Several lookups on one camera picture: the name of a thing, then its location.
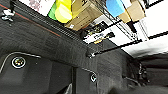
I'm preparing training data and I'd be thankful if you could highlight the black and yellow packet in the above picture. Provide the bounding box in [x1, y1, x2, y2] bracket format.
[80, 22, 117, 45]

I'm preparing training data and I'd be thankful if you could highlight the brown cardboard carton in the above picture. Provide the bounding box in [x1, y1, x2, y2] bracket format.
[117, 0, 147, 24]

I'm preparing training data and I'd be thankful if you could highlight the black wire shelf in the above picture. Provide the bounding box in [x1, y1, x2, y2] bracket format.
[0, 0, 168, 60]

